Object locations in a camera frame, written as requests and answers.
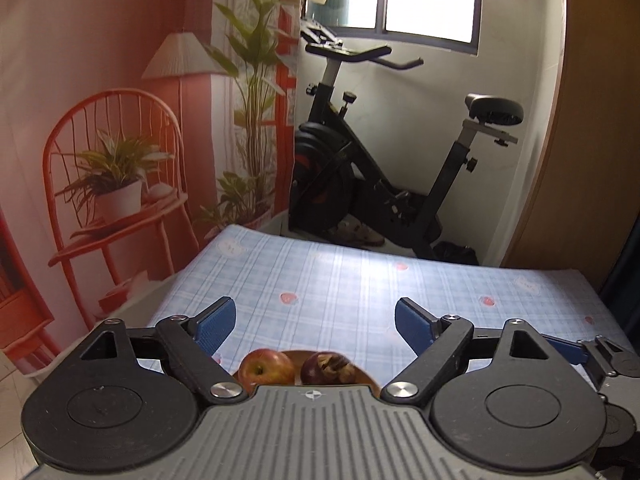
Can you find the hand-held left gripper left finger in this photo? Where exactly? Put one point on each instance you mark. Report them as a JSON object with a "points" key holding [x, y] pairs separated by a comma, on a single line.
{"points": [[217, 322]]}

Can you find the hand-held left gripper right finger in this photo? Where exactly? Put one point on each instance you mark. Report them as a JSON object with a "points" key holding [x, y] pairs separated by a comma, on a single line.
{"points": [[412, 322]]}

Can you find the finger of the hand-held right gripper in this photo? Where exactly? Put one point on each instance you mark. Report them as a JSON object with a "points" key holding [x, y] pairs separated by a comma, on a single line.
{"points": [[570, 351]]}

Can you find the red apple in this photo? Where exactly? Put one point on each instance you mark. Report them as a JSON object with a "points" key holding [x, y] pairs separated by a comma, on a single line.
{"points": [[262, 367]]}

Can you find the beige round plate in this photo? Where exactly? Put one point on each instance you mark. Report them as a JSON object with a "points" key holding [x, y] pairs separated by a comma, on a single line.
{"points": [[367, 379]]}

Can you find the dark purple mangosteen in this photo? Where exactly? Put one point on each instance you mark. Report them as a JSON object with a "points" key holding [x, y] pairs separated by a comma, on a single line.
{"points": [[325, 367]]}

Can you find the blue checked tablecloth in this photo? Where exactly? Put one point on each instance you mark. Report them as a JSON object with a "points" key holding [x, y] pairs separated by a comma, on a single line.
{"points": [[350, 280]]}

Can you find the black shoe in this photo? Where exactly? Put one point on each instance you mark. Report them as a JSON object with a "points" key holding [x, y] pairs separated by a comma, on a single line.
{"points": [[455, 252]]}

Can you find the dark blue curtain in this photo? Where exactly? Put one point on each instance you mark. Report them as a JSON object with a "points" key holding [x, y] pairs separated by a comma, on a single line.
{"points": [[627, 290]]}

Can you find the beige sneaker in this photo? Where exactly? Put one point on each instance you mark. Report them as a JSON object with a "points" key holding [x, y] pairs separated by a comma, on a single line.
{"points": [[357, 234]]}

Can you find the black exercise bike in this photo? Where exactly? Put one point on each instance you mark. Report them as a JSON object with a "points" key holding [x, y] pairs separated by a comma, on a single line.
{"points": [[325, 160]]}

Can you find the brown wooden panel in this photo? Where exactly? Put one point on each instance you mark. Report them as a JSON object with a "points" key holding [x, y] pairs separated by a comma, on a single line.
{"points": [[575, 160]]}

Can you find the pink printed wall backdrop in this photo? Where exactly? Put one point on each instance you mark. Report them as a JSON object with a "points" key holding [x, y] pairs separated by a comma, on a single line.
{"points": [[100, 60]]}

